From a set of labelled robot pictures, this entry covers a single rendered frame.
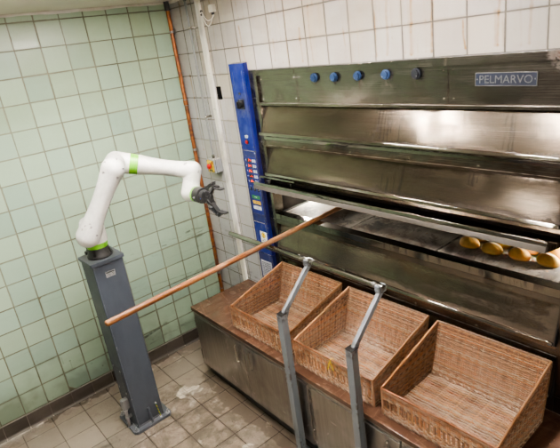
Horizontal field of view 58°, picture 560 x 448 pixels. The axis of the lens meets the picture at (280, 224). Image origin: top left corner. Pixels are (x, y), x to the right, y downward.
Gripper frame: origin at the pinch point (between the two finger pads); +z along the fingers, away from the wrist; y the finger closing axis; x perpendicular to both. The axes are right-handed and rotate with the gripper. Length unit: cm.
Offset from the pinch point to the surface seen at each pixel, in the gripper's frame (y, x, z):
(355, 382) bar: 70, 6, 91
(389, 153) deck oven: -19, -54, 70
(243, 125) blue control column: -28, -53, -45
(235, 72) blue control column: -61, -53, -44
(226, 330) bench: 92, 0, -25
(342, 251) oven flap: 44, -56, 30
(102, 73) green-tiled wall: -72, 1, -119
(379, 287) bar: 31, -15, 91
